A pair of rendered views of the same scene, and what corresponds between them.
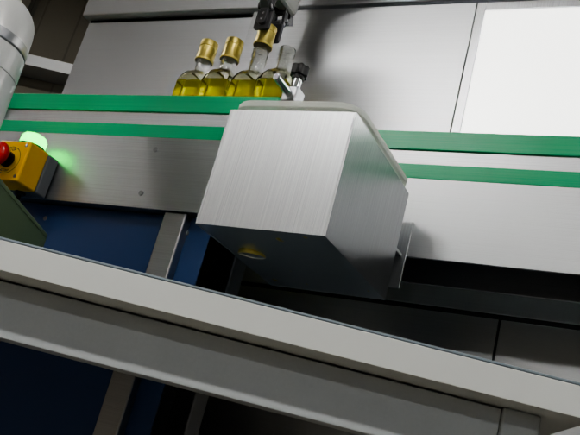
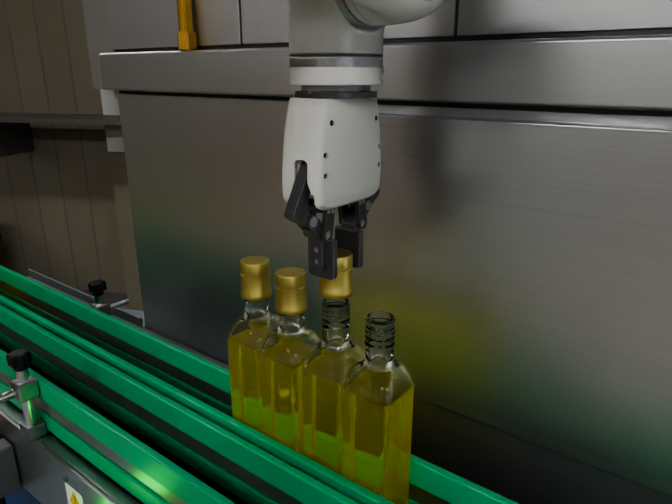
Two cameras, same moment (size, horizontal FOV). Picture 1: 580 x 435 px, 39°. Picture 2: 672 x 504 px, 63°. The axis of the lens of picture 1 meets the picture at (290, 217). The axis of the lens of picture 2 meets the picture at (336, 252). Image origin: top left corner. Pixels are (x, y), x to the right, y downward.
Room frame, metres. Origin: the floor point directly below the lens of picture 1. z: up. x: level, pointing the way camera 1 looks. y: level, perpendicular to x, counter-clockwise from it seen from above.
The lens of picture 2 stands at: (0.82, 0.05, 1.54)
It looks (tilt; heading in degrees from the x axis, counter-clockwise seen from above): 18 degrees down; 9
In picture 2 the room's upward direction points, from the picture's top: straight up
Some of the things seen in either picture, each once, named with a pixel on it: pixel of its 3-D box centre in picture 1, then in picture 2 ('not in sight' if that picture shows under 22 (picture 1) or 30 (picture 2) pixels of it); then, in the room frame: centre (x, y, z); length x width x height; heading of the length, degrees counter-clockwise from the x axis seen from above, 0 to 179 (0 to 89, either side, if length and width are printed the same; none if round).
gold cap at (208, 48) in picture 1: (206, 53); (255, 277); (1.39, 0.23, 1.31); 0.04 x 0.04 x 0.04
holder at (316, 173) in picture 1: (317, 216); not in sight; (1.02, -0.03, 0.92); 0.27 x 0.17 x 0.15; 151
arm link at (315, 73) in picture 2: not in sight; (337, 73); (1.34, 0.13, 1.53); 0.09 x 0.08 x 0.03; 150
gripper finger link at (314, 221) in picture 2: (262, 9); (314, 246); (1.31, 0.15, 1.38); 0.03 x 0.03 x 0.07; 60
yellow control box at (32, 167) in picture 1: (21, 170); not in sight; (1.28, 0.44, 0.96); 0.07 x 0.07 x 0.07; 61
